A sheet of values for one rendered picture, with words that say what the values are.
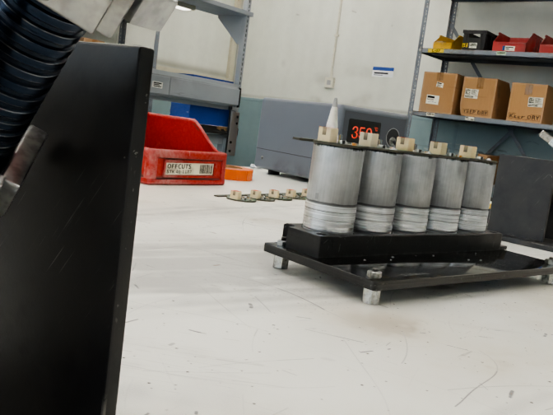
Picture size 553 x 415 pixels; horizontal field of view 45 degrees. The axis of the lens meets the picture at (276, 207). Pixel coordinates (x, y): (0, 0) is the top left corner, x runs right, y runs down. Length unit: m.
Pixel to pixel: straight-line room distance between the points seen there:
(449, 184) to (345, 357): 0.18
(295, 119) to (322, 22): 5.31
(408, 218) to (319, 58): 5.73
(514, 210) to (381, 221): 0.24
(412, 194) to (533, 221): 0.22
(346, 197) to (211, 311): 0.10
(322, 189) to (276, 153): 0.53
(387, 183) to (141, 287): 0.13
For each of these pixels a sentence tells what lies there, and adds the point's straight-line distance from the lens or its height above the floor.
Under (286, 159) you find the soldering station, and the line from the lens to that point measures 0.82.
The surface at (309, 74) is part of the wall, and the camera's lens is 6.11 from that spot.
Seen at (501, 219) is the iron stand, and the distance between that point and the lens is 0.56.
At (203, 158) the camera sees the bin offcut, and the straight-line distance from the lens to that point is 0.63.
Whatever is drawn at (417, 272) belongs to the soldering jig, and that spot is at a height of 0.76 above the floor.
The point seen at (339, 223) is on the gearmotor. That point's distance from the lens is 0.31.
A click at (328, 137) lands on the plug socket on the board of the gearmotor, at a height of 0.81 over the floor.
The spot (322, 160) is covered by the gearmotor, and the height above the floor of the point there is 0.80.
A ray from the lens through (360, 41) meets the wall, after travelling 5.86.
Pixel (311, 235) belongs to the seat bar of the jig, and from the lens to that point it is 0.30.
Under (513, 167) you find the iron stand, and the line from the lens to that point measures 0.56.
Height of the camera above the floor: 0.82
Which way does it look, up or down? 7 degrees down
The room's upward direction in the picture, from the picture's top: 8 degrees clockwise
